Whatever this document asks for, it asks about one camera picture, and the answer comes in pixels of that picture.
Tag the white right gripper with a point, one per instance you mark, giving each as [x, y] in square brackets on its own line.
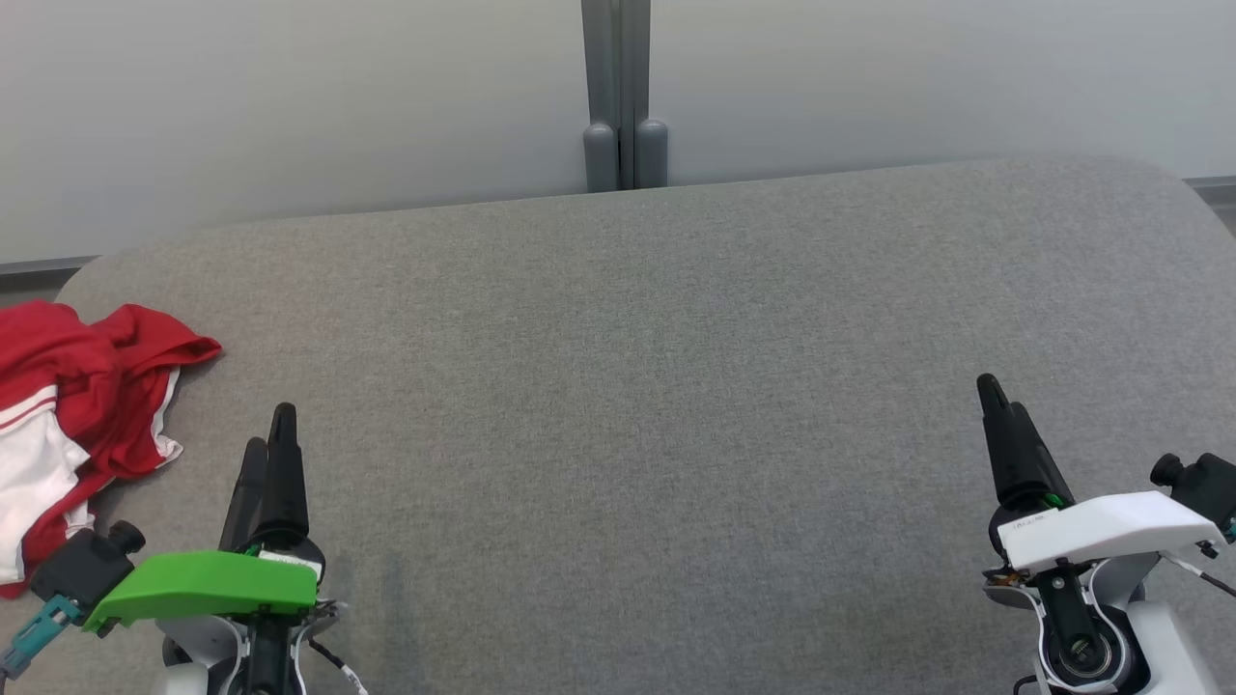
[1110, 531]

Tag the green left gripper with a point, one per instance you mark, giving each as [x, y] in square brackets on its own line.
[193, 584]

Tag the red Bulls basketball jersey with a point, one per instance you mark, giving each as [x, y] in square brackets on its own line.
[39, 454]

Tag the grey baseboard strip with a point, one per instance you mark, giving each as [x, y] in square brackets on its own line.
[1215, 189]
[39, 267]

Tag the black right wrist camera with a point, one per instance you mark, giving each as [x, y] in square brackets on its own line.
[1207, 483]

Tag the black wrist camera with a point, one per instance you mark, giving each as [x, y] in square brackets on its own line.
[1207, 483]
[82, 569]

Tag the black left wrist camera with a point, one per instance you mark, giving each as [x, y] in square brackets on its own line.
[82, 569]

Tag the teal left camera connector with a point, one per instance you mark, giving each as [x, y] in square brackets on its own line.
[39, 637]

